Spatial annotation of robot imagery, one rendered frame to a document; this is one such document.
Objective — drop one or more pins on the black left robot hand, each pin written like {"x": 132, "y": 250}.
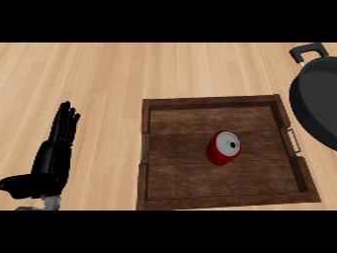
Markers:
{"x": 53, "y": 154}

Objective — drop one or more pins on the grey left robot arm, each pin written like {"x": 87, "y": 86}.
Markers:
{"x": 49, "y": 203}

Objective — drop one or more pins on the dark brown wooden tray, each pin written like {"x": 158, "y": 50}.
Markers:
{"x": 223, "y": 164}

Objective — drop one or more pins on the black pot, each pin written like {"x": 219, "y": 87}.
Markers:
{"x": 328, "y": 99}

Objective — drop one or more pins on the red can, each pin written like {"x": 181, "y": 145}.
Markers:
{"x": 222, "y": 148}

